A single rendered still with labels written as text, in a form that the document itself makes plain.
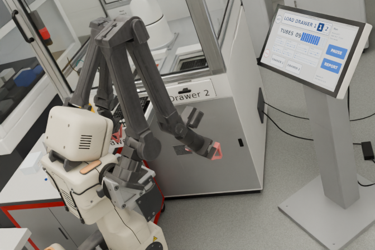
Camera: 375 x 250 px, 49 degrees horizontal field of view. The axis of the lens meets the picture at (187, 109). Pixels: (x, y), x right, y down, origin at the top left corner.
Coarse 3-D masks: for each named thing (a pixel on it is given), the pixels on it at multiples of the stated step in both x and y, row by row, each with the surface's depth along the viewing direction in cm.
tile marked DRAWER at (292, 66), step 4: (288, 60) 188; (288, 64) 188; (292, 64) 186; (296, 64) 184; (300, 64) 182; (288, 68) 188; (292, 68) 185; (296, 68) 183; (300, 68) 182; (292, 72) 185; (296, 72) 183
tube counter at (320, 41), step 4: (296, 32) 186; (300, 32) 184; (304, 32) 182; (296, 36) 186; (300, 36) 184; (304, 36) 182; (308, 36) 180; (312, 36) 178; (316, 36) 176; (320, 36) 174; (300, 40) 184; (304, 40) 182; (308, 40) 180; (312, 40) 178; (316, 40) 176; (320, 40) 174; (324, 40) 172; (312, 44) 177; (316, 44) 176; (320, 44) 174; (324, 44) 172
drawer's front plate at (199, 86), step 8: (208, 80) 215; (168, 88) 223; (176, 88) 222; (192, 88) 220; (200, 88) 219; (208, 88) 218; (176, 96) 225; (184, 96) 224; (200, 96) 222; (208, 96) 221
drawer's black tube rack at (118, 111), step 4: (140, 100) 227; (144, 100) 226; (148, 100) 230; (144, 104) 222; (148, 104) 228; (120, 108) 228; (144, 108) 225; (116, 112) 225; (120, 112) 224; (144, 112) 221; (116, 116) 222; (120, 116) 221
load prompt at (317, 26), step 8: (288, 16) 192; (296, 16) 187; (288, 24) 191; (296, 24) 187; (304, 24) 183; (312, 24) 179; (320, 24) 175; (328, 24) 172; (320, 32) 175; (328, 32) 171
